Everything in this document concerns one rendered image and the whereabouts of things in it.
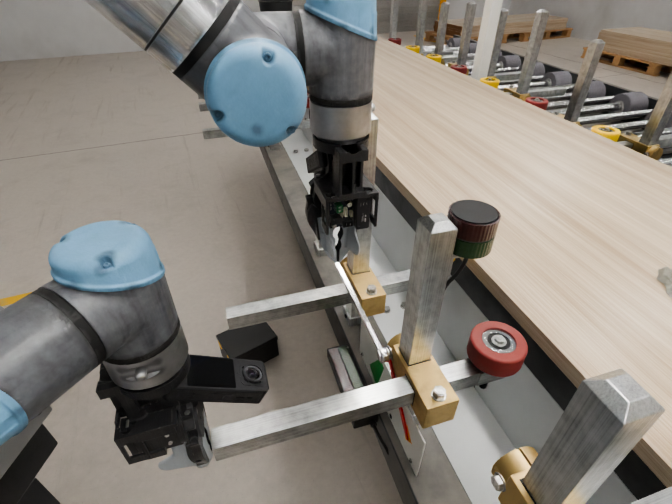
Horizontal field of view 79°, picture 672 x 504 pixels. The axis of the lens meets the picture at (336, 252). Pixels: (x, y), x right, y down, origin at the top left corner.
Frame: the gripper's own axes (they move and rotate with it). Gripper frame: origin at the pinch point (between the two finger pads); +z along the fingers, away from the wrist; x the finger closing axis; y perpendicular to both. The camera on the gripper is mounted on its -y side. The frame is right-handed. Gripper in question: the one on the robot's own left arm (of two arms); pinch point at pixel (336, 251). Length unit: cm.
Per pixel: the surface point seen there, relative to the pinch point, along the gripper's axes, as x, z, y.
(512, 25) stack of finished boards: 510, 68, -619
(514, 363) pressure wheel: 18.8, 7.3, 22.5
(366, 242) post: 8.7, 5.9, -8.7
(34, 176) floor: -147, 97, -279
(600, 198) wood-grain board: 67, 7, -11
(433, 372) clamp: 9.0, 10.6, 18.5
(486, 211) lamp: 13.9, -13.7, 15.1
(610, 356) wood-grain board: 32.8, 7.6, 25.3
